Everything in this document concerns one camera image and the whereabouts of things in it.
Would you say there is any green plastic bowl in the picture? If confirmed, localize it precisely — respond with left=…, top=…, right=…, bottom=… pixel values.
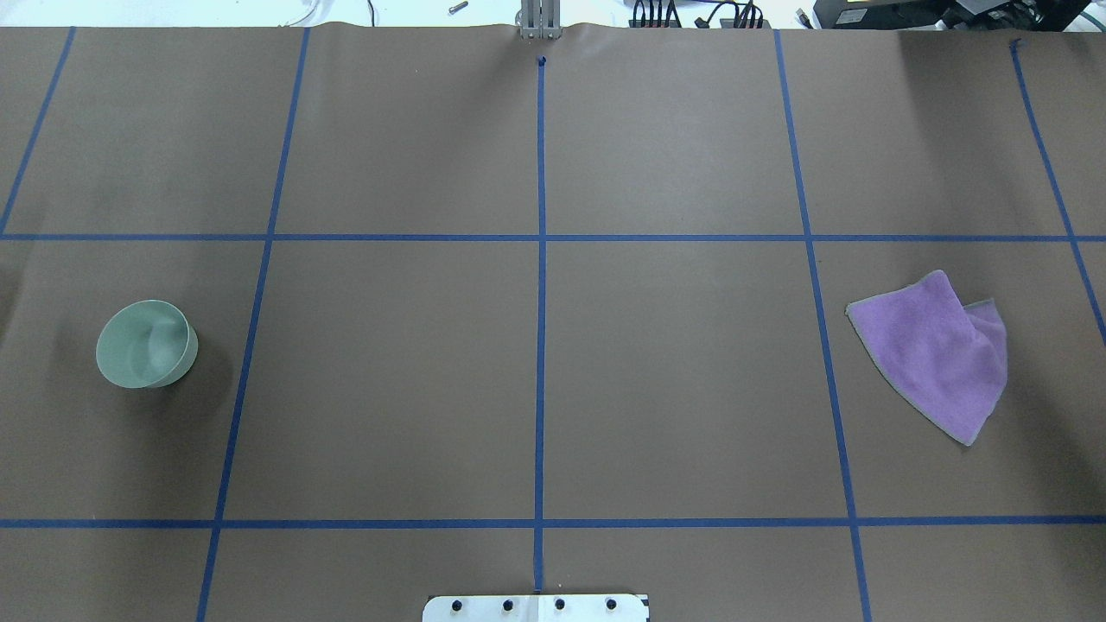
left=95, top=300, right=199, bottom=390

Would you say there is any black power strip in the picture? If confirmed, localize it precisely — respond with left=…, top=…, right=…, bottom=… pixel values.
left=623, top=1, right=771, bottom=30

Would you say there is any purple microfiber cloth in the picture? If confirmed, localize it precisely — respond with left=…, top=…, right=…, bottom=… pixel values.
left=845, top=270, right=1010, bottom=447

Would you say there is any black equipment on bench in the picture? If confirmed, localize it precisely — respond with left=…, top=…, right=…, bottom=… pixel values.
left=812, top=1, right=1091, bottom=32

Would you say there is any aluminium frame post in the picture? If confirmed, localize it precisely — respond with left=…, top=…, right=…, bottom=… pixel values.
left=515, top=0, right=563, bottom=41

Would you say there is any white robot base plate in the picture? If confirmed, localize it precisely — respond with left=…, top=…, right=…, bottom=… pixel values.
left=422, top=593, right=651, bottom=621

